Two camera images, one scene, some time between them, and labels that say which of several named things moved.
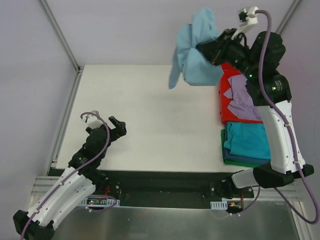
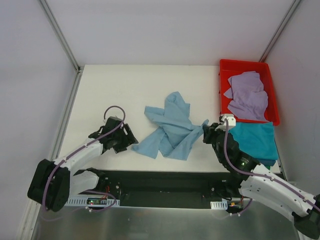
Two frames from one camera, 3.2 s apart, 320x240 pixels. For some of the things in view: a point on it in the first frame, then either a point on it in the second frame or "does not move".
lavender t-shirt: x=242 y=106 does not move
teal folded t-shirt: x=247 y=139 does not move
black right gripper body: x=215 y=50 -> x=211 y=135
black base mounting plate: x=171 y=188 does not move
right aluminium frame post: x=288 y=16 does not move
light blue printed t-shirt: x=196 y=68 -> x=175 y=134
